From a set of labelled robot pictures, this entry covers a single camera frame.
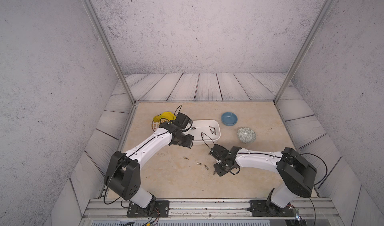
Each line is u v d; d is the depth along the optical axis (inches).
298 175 17.4
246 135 38.9
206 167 34.2
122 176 16.9
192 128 41.1
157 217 27.9
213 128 41.0
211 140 32.6
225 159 25.5
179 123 26.4
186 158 35.8
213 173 32.7
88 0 28.5
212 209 29.2
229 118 42.4
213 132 40.0
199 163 34.8
